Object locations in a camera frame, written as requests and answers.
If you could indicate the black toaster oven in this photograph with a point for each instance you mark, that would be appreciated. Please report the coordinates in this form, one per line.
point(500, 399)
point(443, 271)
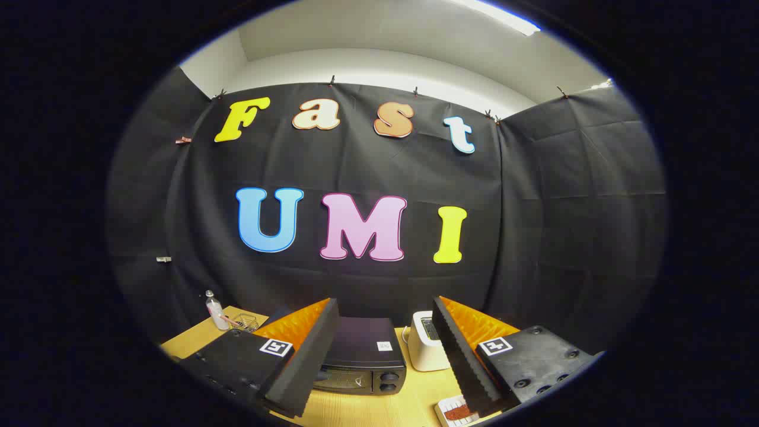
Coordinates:
point(362, 347)

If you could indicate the white toaster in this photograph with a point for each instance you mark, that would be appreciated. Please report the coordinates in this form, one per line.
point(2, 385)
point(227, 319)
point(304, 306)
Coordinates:
point(424, 350)

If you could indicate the white rectangular dish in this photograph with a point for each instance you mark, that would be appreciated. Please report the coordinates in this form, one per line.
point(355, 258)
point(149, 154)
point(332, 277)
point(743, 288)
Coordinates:
point(443, 409)

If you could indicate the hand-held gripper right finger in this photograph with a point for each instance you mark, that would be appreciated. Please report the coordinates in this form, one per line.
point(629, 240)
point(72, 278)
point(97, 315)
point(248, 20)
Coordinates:
point(459, 362)

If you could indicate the red meat slice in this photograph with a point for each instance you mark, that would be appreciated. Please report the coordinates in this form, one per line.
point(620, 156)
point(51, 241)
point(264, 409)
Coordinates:
point(456, 412)

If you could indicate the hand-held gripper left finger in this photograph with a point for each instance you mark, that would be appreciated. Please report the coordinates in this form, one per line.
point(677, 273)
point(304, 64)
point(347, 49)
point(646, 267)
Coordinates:
point(308, 362)

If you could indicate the clear plastic bottle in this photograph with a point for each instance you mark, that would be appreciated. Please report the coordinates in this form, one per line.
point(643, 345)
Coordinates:
point(217, 314)

